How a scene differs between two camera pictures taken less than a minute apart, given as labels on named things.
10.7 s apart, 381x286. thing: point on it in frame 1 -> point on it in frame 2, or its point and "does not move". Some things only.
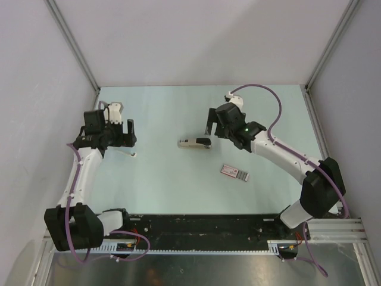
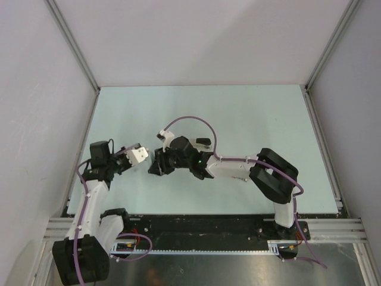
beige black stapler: x=205 y=143 does not move
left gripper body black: x=115 y=134 -> x=119 y=161
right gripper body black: x=231 y=131 -> x=168 y=161
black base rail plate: x=214 y=230 does not move
